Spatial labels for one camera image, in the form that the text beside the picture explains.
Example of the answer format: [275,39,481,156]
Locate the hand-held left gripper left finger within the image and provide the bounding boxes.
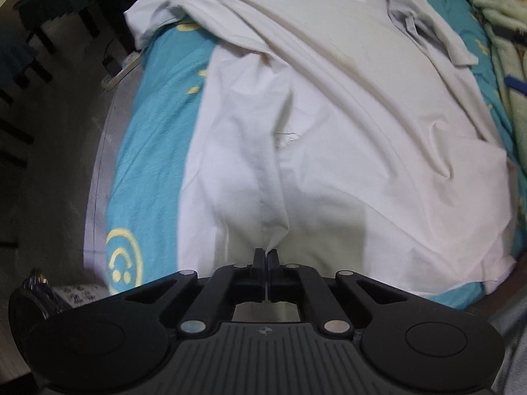
[123,248,267,336]

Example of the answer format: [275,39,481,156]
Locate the blue bed sheet yellow print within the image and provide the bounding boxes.
[105,0,527,310]

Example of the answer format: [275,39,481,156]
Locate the light grey printed t-shirt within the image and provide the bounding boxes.
[305,0,480,67]

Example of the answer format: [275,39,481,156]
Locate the white power strip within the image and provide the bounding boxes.
[101,50,143,90]

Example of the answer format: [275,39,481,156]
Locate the person's denim pants leg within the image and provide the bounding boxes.
[488,291,527,395]

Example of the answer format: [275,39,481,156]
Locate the dark wooden chair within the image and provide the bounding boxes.
[0,35,55,169]

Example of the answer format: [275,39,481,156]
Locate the light green fleece blanket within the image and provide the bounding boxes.
[442,0,527,256]

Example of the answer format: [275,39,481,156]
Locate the grey mattress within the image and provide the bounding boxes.
[82,47,146,286]

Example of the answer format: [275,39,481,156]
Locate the white printed paper bag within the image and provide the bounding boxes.
[53,282,108,310]

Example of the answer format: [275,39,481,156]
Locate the white t-shirt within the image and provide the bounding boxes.
[124,0,518,298]

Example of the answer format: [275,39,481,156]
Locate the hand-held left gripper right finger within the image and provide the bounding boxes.
[268,250,409,336]

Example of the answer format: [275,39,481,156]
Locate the dark striped object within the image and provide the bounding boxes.
[21,269,55,322]

